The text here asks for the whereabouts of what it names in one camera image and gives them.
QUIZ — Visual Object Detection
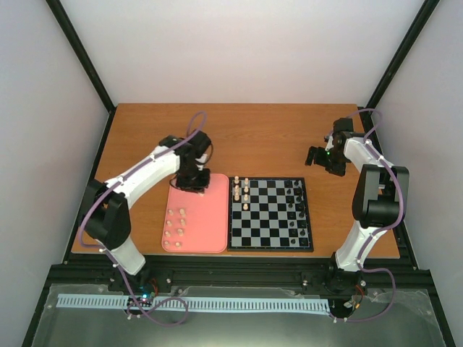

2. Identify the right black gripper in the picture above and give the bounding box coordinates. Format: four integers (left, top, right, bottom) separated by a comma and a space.
305, 147, 347, 177

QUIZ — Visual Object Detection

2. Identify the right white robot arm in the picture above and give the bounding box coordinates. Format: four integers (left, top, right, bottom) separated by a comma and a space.
305, 117, 409, 294

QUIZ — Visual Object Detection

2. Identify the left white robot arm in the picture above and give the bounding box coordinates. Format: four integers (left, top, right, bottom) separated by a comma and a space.
78, 129, 212, 291

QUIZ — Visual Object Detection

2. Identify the black white chess board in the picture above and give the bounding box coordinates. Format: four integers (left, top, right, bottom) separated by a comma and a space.
227, 177, 314, 252

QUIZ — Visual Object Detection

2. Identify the pink plastic tray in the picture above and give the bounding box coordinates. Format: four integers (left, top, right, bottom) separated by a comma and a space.
161, 173, 229, 254

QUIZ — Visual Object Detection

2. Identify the black aluminium frame rail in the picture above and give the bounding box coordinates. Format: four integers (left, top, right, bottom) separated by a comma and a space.
46, 252, 433, 294

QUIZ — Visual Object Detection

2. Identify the light blue slotted cable duct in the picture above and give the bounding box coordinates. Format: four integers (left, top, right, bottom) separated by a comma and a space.
56, 294, 330, 315

